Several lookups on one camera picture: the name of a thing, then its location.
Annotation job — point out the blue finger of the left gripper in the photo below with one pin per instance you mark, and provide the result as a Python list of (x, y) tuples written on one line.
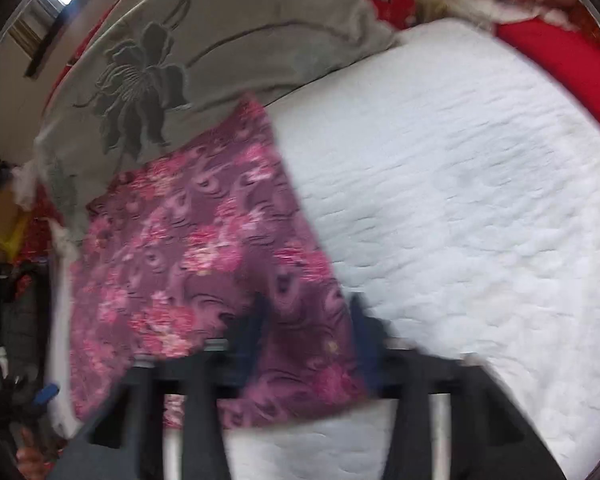
[(46, 394)]

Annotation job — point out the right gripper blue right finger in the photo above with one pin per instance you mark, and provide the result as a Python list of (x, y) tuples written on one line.
[(376, 362)]

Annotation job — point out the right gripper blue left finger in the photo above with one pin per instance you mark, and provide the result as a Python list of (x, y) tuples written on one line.
[(245, 341)]

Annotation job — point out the purple floral shirt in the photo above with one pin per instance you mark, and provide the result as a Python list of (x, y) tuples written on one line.
[(178, 248)]

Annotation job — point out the person's left hand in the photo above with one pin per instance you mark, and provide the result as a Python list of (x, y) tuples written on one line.
[(30, 461)]

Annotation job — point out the white quilted mattress cover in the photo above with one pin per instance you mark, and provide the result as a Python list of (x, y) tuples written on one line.
[(457, 186)]

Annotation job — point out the yellow cardboard box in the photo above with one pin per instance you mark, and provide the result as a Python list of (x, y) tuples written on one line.
[(13, 224)]

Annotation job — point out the grey floral pillow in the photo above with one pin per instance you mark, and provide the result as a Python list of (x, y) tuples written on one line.
[(190, 70)]

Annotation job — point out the red cushion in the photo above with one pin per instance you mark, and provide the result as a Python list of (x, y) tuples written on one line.
[(567, 56)]

